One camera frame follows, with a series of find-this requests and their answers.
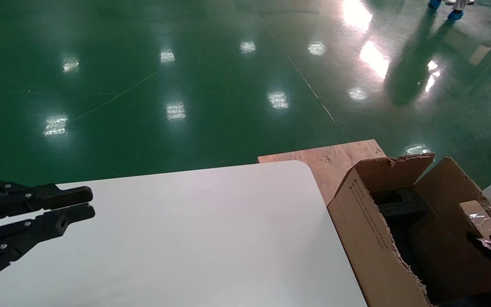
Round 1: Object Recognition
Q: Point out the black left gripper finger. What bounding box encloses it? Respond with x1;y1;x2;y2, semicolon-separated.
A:
0;178;93;223
0;203;96;288

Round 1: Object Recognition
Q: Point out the small brown box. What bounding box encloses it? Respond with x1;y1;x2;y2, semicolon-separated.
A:
460;200;491;248

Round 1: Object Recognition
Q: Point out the big open cardboard box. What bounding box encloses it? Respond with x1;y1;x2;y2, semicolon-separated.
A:
327;153;491;307

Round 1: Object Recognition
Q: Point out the black foam block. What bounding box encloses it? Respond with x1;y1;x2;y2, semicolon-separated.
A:
371;188;430;219

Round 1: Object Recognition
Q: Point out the wooden pallet board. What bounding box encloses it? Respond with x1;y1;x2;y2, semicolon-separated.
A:
257;139;387;205

